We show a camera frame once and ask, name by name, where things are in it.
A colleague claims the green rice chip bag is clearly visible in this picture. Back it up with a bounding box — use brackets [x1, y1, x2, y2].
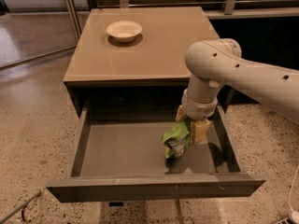
[161, 118, 192, 161]

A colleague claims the brown drawer cabinet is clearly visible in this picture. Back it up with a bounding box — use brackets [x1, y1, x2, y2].
[63, 6, 237, 119]

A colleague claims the metal rod on floor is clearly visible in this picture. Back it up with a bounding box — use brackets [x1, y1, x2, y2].
[0, 191, 41, 224]

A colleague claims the white cable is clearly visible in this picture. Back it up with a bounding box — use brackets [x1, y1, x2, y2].
[287, 165, 299, 224]

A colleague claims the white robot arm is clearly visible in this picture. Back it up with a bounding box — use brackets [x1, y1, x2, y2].
[176, 39, 299, 123]

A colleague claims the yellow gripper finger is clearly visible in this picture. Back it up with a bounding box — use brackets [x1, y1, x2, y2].
[176, 105, 187, 122]
[191, 119, 210, 145]

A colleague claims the open grey top drawer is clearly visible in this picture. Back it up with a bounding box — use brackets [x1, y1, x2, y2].
[46, 107, 265, 203]

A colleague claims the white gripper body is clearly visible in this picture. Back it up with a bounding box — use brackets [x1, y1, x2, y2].
[181, 91, 218, 120]

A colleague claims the white bowl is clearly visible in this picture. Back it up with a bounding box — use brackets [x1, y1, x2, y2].
[106, 21, 142, 43]

